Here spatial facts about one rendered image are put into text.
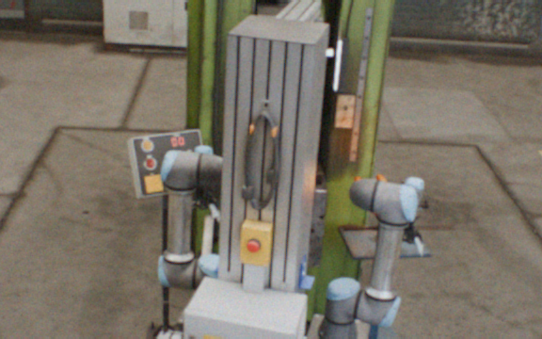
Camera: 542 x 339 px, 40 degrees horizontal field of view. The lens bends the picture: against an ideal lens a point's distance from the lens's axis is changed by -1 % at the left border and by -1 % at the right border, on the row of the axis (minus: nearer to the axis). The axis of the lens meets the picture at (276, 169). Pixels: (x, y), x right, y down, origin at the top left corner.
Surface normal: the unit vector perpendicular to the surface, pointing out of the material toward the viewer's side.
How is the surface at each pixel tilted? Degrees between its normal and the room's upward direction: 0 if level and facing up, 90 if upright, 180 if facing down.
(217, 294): 0
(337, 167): 90
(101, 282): 0
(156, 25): 90
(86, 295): 0
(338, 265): 90
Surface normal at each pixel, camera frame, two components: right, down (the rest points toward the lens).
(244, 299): 0.07, -0.91
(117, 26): 0.01, 0.43
